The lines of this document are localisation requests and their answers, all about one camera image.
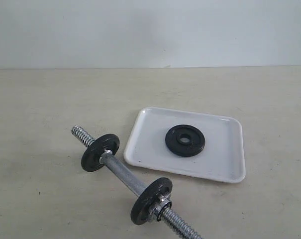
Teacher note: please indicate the black weight plate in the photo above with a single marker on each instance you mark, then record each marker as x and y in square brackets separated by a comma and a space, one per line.
[185, 140]
[140, 210]

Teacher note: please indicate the black round disc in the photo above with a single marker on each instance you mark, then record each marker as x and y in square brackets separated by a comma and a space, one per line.
[90, 161]

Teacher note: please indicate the chrome collar nut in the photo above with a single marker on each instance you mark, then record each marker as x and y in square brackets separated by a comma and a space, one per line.
[159, 205]

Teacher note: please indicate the chrome threaded dumbbell bar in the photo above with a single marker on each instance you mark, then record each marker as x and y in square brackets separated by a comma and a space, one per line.
[136, 186]

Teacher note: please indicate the white rectangular plastic tray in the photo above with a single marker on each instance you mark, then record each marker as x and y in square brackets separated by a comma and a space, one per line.
[222, 157]

